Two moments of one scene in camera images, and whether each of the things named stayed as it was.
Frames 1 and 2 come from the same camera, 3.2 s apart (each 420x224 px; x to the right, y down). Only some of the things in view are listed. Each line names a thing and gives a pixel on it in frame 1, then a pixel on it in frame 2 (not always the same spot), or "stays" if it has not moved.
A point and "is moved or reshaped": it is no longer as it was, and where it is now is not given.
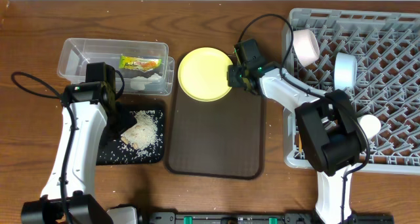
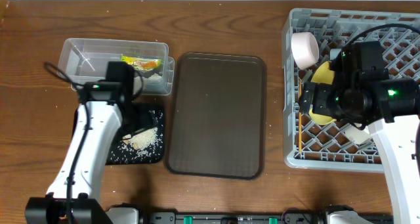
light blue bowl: x=345 y=71 is moved or reshaped
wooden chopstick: x=300 y=144 is moved or reshaped
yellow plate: x=203 y=74 to x=323 y=74
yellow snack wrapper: x=142 y=64 stays
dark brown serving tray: x=220 y=138 stays
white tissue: x=138 y=83 is moved or reshaped
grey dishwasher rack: x=386 y=46 stays
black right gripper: x=232 y=80 to x=320 y=106
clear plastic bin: x=146 y=67 stays
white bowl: x=306 y=46 stays
